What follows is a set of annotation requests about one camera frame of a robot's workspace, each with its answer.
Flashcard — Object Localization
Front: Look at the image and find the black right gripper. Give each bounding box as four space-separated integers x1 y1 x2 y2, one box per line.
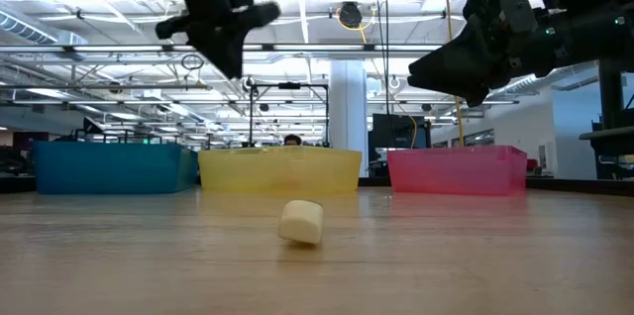
407 7 634 108

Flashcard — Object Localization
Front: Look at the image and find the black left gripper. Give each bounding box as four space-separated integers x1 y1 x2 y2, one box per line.
155 0 255 79

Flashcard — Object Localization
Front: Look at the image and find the cream-handled table knife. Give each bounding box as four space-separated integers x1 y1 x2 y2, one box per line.
276 199 325 246

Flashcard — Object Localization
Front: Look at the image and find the black background monitor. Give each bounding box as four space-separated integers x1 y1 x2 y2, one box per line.
371 113 431 151

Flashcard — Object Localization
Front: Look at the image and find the long LED light bar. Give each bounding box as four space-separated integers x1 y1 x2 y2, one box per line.
0 44 447 54

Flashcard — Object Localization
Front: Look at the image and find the pink translucent plastic bin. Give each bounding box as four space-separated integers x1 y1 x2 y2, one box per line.
386 145 529 196

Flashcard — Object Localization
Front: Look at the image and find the white building column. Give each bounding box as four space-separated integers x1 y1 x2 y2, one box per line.
328 59 369 154

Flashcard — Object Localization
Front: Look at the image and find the yellow translucent plastic bin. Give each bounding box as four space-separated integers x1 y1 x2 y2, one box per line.
197 146 364 194

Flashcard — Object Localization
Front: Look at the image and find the blue plastic bin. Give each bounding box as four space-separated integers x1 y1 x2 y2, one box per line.
33 141 199 195

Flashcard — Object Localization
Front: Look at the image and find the grey side desk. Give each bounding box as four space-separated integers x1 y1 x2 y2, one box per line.
578 125 634 158

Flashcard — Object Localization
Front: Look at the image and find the black background frame rig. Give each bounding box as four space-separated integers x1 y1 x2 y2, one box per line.
247 81 331 149

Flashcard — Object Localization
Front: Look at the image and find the black hanging cable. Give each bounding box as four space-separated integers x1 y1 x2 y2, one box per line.
382 0 392 116
373 0 383 116

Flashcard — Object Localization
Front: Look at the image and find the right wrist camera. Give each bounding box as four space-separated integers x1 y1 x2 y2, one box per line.
463 0 540 44

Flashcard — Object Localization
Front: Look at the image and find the black ceiling cable reel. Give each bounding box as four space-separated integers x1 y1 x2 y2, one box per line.
337 1 365 30

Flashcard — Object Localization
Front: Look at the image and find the black monitor mount post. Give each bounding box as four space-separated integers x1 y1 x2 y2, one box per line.
598 59 626 131

